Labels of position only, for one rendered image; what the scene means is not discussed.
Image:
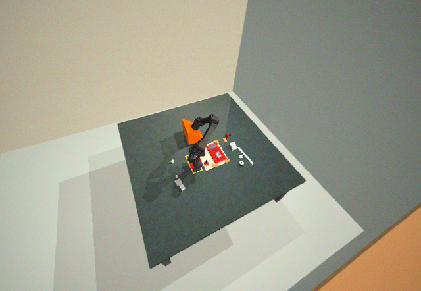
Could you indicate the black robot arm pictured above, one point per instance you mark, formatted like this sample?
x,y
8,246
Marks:
x,y
199,147

